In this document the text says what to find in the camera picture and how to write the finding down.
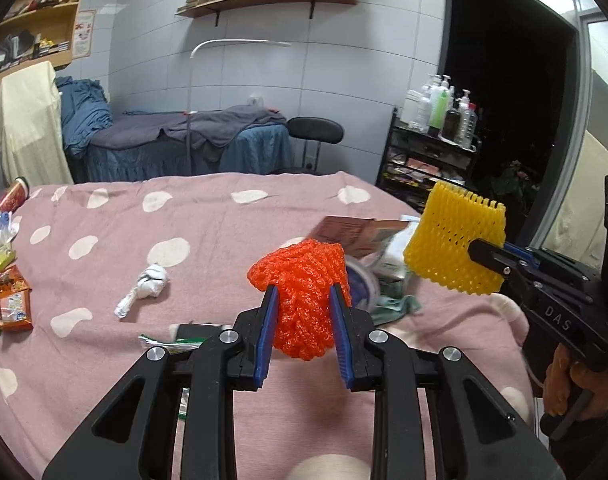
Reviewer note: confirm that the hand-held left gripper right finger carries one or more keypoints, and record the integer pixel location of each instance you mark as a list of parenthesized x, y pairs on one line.
[(342, 340)]

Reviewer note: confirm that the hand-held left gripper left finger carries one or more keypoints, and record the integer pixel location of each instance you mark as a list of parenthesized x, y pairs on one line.
[(264, 340)]

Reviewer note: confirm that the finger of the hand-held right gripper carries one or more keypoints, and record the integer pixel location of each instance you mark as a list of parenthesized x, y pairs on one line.
[(531, 258), (491, 258)]

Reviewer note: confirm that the yellow foam fruit net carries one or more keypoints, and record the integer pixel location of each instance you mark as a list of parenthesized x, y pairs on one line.
[(448, 240)]

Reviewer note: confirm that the orange foam fruit net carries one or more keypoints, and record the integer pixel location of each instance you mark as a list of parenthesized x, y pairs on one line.
[(304, 285)]

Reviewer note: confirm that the person's right hand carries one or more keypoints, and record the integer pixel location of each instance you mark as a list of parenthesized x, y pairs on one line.
[(558, 382)]

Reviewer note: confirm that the pale green cloth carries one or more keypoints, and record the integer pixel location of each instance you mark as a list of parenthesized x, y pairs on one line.
[(396, 305)]

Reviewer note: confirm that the potted plant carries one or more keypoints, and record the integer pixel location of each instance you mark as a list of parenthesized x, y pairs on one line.
[(516, 180)]

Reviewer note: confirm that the green white wrapper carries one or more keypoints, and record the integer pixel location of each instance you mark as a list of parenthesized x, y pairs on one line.
[(184, 342)]

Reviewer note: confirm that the pink spotted blanket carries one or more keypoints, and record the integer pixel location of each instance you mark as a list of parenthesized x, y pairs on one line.
[(224, 240)]

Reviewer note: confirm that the brown paper packet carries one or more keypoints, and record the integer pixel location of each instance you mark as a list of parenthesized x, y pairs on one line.
[(349, 232)]

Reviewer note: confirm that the black metal trolley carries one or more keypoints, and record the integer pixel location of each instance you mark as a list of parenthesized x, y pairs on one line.
[(423, 160)]

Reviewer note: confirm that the crumpled white paper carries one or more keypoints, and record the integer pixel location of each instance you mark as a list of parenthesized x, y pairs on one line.
[(146, 285)]

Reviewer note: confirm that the group of pump bottles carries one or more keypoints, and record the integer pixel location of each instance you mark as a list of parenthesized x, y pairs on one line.
[(441, 105)]

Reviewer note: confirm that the black chair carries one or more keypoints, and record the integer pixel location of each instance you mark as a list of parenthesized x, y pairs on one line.
[(316, 130)]

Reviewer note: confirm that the grey towel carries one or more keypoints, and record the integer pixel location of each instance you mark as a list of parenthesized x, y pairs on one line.
[(224, 125)]

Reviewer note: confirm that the blue massage bed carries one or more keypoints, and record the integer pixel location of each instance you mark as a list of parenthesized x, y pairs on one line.
[(134, 152)]

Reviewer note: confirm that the white arc floor lamp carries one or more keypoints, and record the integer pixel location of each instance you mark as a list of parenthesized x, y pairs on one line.
[(190, 110)]

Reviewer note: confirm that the orange snack packet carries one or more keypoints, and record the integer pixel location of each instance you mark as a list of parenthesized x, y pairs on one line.
[(11, 302)]

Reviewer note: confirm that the red paper cup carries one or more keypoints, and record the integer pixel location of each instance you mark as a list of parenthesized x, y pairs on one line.
[(13, 195)]

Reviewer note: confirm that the pile of blue cloth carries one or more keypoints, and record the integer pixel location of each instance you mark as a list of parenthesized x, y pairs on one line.
[(84, 110)]

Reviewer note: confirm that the cream cloth cover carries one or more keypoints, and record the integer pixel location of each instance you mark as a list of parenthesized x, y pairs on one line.
[(29, 120)]

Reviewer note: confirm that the red white wall poster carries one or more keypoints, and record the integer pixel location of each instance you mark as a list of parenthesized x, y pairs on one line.
[(84, 32)]

